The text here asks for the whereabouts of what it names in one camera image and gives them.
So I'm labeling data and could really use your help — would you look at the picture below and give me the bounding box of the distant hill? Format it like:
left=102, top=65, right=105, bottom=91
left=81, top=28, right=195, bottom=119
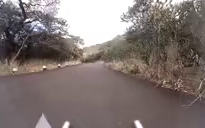
left=81, top=34, right=128, bottom=62

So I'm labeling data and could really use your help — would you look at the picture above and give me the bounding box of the dark asphalt road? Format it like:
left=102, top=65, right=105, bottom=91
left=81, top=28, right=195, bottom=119
left=0, top=62, right=205, bottom=128

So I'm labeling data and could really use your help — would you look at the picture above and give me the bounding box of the dry brush verge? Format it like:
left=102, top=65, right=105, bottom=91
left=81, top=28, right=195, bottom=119
left=104, top=58, right=205, bottom=103

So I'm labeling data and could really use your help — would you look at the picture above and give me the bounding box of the row of roadside marker stones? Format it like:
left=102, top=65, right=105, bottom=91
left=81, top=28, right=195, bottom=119
left=11, top=61, right=78, bottom=74

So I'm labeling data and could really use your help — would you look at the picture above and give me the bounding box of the robot's own part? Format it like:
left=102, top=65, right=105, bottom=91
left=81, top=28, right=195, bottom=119
left=61, top=120, right=71, bottom=128
left=133, top=119, right=144, bottom=128

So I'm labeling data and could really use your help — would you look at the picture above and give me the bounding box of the thicket of bare trees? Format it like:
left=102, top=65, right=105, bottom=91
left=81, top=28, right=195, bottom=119
left=103, top=0, right=205, bottom=73

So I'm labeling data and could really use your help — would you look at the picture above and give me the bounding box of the dry grass verge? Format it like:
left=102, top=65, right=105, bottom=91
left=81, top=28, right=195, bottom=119
left=0, top=59, right=83, bottom=80

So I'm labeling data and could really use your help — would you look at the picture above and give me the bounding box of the group of dark trees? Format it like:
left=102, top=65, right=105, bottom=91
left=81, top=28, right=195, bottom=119
left=0, top=0, right=86, bottom=67

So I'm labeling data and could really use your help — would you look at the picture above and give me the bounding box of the white painted road arrow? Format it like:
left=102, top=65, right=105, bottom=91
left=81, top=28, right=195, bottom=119
left=34, top=113, right=53, bottom=128

